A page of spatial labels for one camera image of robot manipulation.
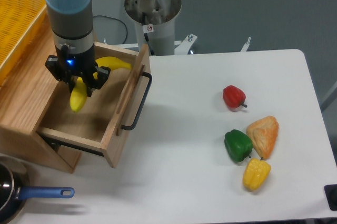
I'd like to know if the wooden top drawer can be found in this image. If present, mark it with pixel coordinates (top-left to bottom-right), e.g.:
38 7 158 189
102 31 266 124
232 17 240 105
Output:
37 43 150 168

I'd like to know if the white table bracket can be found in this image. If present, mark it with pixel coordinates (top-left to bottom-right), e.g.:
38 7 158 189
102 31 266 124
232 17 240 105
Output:
240 36 251 52

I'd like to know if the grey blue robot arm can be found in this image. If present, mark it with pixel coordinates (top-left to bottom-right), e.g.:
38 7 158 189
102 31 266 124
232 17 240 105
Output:
45 0 181 97

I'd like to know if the yellow bell pepper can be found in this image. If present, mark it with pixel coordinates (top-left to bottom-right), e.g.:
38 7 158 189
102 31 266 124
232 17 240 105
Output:
242 158 271 191

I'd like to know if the black metal drawer handle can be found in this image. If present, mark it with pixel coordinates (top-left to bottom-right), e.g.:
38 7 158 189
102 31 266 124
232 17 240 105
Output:
121 72 152 131

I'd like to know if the red bell pepper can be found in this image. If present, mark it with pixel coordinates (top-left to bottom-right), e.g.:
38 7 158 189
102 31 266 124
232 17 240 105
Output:
222 85 247 109

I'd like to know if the blue handled frying pan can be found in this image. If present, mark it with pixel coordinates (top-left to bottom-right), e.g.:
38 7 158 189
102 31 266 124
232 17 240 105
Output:
1 156 75 223

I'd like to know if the green bell pepper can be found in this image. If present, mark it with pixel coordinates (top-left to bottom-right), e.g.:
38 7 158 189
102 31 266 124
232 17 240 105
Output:
224 129 253 162

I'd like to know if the black corner clamp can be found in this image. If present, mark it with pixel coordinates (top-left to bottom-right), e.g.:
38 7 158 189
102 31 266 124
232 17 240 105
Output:
324 184 337 211

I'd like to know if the yellow banana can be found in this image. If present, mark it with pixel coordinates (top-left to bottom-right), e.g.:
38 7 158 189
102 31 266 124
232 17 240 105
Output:
70 56 132 112

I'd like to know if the orange bread pastry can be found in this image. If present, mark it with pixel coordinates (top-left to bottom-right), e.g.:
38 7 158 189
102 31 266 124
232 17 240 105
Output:
246 116 279 160

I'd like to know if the yellow plastic basket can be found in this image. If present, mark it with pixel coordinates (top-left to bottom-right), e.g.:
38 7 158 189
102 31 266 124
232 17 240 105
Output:
1 0 46 84

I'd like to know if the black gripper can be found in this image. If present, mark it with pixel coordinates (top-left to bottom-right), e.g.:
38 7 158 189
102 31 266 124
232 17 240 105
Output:
45 45 111 97

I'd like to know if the wooden drawer cabinet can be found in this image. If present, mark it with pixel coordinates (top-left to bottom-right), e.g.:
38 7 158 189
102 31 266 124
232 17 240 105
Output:
1 17 81 173

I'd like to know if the black cable on floor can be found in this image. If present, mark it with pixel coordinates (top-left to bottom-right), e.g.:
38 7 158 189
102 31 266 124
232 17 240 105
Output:
92 15 128 44

